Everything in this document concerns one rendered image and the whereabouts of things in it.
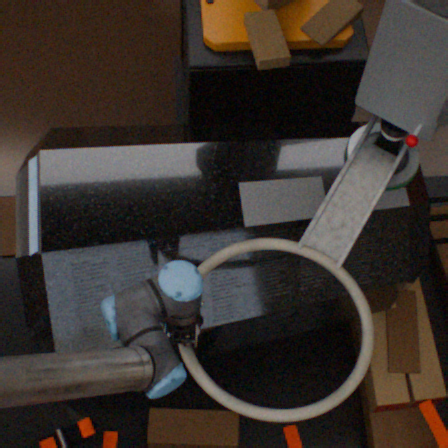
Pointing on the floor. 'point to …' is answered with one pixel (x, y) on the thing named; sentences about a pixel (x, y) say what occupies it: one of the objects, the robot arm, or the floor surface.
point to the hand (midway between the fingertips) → (181, 331)
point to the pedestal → (264, 80)
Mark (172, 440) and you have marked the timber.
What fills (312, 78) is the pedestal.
